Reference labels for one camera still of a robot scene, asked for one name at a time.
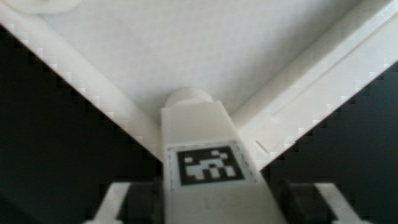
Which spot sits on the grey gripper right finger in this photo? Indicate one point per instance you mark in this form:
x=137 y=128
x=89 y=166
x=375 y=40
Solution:
x=314 y=205

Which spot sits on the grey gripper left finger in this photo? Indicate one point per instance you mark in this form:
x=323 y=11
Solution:
x=130 y=205

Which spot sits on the white desk leg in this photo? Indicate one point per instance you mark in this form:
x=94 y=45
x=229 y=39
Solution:
x=213 y=186

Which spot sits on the white desk top tray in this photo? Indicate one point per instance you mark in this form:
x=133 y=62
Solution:
x=281 y=55

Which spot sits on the white U-shaped obstacle fence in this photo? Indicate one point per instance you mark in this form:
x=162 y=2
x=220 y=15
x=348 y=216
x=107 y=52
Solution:
x=338 y=110

